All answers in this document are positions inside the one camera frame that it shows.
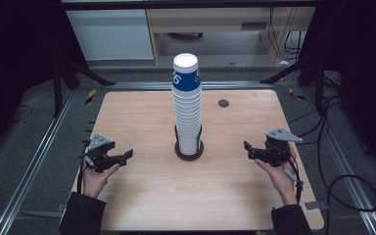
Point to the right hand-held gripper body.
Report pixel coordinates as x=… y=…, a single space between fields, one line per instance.
x=275 y=153

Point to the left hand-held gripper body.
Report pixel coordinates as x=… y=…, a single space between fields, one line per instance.
x=98 y=160

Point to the dark cup holder stand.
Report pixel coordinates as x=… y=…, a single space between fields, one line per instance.
x=180 y=156

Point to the tall stack of paper cups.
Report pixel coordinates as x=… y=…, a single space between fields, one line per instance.
x=187 y=111

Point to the person's left hand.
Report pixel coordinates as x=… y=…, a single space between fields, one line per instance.
x=94 y=182

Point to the person's right hand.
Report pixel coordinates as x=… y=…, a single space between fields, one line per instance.
x=282 y=182

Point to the round grey table grommet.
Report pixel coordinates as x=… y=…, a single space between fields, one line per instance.
x=223 y=103

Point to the yellow black tape strip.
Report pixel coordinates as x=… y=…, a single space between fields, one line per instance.
x=296 y=95
x=90 y=96

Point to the black metal stand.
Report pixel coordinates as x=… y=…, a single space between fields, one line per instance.
x=319 y=91
x=57 y=91

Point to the small white floor object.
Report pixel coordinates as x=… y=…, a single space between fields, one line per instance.
x=284 y=62

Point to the white cabinet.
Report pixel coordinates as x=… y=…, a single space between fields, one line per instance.
x=111 y=36

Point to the grey table bracket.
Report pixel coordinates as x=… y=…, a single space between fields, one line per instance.
x=315 y=205
x=61 y=207

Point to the long metal floor rail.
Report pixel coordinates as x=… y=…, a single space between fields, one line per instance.
x=32 y=166
x=340 y=156

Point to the short metal floor rail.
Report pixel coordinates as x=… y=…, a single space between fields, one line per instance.
x=137 y=85

